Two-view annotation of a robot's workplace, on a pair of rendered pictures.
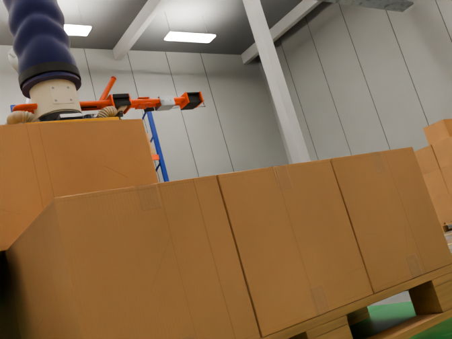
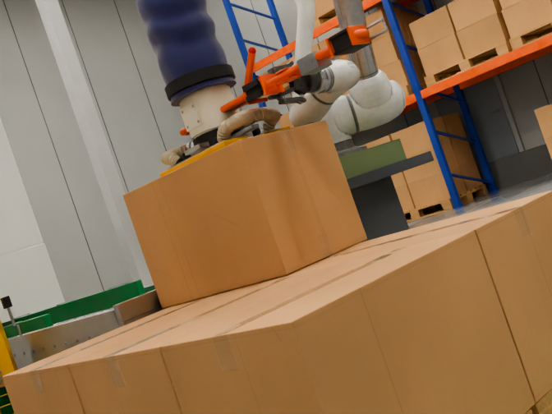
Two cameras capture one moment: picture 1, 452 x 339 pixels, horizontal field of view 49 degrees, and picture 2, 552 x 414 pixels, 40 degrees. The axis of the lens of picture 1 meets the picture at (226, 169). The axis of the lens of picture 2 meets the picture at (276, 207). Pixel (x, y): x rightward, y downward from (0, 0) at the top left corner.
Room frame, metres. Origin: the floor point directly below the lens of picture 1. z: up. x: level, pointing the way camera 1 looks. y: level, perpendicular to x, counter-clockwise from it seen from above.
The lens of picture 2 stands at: (1.53, -1.87, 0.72)
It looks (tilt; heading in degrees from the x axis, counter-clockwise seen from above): 0 degrees down; 81
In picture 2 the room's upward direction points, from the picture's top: 19 degrees counter-clockwise
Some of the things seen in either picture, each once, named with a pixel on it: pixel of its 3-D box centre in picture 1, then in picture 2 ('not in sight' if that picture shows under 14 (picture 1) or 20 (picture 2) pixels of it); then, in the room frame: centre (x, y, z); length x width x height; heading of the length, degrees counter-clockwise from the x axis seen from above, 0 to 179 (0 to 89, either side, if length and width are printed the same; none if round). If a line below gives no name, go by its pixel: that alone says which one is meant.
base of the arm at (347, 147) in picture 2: not in sight; (333, 152); (2.26, 1.11, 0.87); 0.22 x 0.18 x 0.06; 110
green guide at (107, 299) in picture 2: not in sight; (66, 310); (0.92, 2.27, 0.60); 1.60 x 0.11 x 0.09; 125
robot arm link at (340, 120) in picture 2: not in sight; (328, 117); (2.28, 1.09, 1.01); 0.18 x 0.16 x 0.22; 170
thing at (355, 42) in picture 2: (190, 99); (347, 40); (2.14, 0.07, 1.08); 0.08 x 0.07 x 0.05; 126
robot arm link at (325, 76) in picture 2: not in sight; (316, 79); (2.13, 0.48, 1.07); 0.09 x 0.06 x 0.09; 125
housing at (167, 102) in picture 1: (164, 103); (314, 62); (2.07, 0.18, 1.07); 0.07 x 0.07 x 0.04; 36
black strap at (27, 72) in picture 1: (50, 80); (200, 83); (1.79, 0.56, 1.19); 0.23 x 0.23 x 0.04
